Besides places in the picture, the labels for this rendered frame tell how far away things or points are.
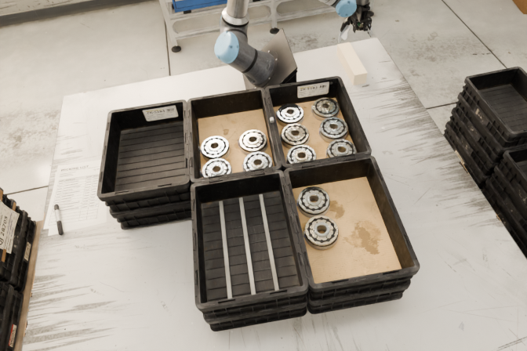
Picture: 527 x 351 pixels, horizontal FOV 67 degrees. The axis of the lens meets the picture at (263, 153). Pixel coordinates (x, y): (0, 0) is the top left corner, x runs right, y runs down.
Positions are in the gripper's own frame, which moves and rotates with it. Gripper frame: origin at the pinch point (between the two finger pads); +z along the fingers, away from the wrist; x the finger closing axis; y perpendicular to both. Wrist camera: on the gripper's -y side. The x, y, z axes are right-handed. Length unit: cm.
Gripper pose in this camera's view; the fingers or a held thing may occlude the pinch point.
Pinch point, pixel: (354, 39)
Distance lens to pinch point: 190.4
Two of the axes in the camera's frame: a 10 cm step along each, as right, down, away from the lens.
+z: 0.7, 6.2, 7.8
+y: 2.1, 7.6, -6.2
